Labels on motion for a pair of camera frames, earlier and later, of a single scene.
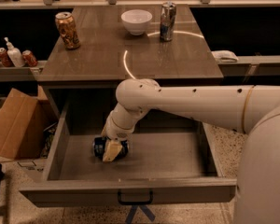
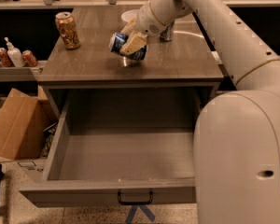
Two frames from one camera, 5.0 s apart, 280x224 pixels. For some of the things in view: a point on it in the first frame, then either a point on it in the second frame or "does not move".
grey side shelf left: [18, 73] does not move
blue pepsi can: [99, 148] -> [117, 41]
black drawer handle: [134, 203] does not move
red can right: [29, 60] does not move
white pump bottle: [15, 54] does not move
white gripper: [119, 133] -> [146, 21]
